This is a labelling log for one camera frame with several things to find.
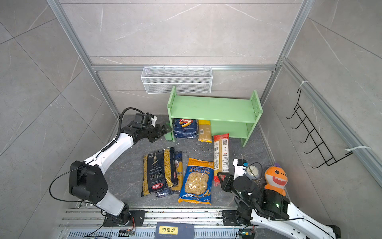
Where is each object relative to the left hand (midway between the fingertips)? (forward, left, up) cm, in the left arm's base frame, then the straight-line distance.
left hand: (167, 128), depth 85 cm
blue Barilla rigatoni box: (+2, -10, -2) cm, 11 cm away
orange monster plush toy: (-27, -60, -12) cm, 67 cm away
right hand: (-28, -25, 0) cm, 38 cm away
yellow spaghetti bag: (+2, -23, -5) cm, 23 cm away
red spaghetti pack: (-20, -28, +3) cm, 35 cm away
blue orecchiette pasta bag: (-25, -17, -17) cm, 34 cm away
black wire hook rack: (-20, -71, +13) cm, 75 cm away
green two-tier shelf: (+14, -43, -4) cm, 45 cm away
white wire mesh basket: (+36, -12, +10) cm, 39 cm away
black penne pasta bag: (-21, +4, -11) cm, 24 cm away
